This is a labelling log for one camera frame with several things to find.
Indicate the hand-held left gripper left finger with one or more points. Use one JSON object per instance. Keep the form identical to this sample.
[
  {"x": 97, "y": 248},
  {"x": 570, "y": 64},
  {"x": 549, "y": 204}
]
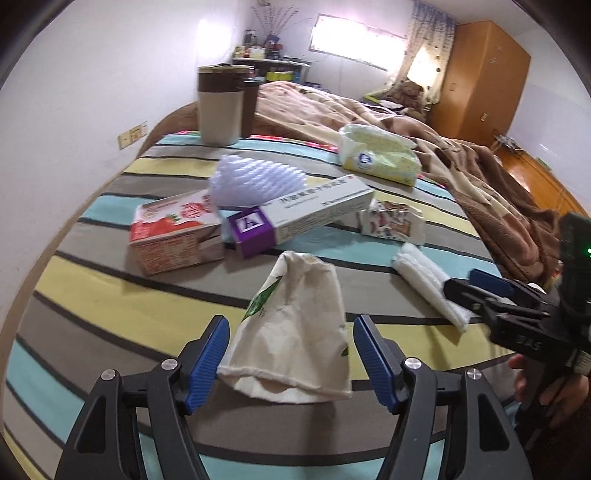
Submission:
[{"x": 207, "y": 364}]

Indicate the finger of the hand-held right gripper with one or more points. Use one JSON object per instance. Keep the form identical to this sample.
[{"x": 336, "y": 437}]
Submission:
[
  {"x": 475, "y": 297},
  {"x": 494, "y": 282}
]

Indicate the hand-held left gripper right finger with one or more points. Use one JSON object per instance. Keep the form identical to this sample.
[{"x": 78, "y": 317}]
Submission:
[{"x": 375, "y": 364}]

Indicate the white tissue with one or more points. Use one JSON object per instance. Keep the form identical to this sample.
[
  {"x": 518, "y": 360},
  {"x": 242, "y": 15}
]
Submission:
[{"x": 427, "y": 277}]

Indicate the paper cup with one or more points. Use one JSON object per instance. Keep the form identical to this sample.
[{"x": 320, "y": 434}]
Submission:
[{"x": 295, "y": 332}]

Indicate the patterned tissue pack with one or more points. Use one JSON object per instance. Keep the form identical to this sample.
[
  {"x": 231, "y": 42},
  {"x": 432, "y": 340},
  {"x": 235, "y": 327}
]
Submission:
[{"x": 392, "y": 221}]

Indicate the pink strawberry carton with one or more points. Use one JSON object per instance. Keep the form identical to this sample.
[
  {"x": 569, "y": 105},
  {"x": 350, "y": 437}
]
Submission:
[{"x": 171, "y": 235}]

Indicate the white and purple medicine box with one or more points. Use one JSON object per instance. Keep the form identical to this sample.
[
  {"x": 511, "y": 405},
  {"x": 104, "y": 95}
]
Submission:
[{"x": 300, "y": 210}]

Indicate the white foam fruit net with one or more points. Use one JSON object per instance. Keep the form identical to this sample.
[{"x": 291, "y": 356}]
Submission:
[{"x": 251, "y": 182}]

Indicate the person's right hand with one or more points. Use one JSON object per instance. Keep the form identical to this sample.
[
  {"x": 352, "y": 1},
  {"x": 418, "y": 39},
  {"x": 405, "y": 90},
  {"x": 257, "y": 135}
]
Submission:
[{"x": 570, "y": 401}]

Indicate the striped tablecloth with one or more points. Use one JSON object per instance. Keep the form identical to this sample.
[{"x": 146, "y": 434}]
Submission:
[{"x": 115, "y": 323}]

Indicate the wooden bed headboard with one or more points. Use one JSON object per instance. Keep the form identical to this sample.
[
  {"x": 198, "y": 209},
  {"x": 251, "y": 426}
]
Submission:
[{"x": 538, "y": 180}]

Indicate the brown patterned blanket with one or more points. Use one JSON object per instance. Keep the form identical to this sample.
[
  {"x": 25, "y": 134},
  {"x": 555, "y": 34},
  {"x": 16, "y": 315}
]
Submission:
[{"x": 461, "y": 152}]

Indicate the green tissue pack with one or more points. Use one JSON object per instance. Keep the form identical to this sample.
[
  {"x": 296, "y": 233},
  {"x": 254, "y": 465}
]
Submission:
[{"x": 378, "y": 154}]

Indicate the brown teddy bear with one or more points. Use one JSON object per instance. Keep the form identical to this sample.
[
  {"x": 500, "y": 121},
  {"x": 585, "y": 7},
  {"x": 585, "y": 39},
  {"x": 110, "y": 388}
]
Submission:
[{"x": 408, "y": 97}]

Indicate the wooden wardrobe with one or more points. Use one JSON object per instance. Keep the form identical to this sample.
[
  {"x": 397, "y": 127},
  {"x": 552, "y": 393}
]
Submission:
[{"x": 480, "y": 78}]

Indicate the patterned curtain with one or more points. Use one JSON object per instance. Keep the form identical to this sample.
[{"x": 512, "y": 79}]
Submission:
[{"x": 425, "y": 50}]

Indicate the brown and beige thermos cup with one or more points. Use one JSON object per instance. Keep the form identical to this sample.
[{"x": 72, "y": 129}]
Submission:
[{"x": 219, "y": 110}]

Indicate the barred window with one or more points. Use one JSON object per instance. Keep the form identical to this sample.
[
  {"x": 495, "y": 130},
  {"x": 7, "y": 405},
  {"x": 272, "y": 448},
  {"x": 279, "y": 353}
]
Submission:
[{"x": 358, "y": 41}]

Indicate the cluttered wooden shelf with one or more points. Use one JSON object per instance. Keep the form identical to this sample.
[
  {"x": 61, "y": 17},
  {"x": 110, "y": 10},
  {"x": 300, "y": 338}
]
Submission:
[{"x": 272, "y": 64}]

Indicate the dried branches in vase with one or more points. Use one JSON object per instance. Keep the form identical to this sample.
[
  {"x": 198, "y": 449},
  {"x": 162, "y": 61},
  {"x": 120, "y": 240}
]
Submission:
[{"x": 277, "y": 23}]

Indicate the beige wall socket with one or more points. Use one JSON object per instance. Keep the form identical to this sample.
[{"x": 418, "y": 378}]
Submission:
[{"x": 133, "y": 135}]

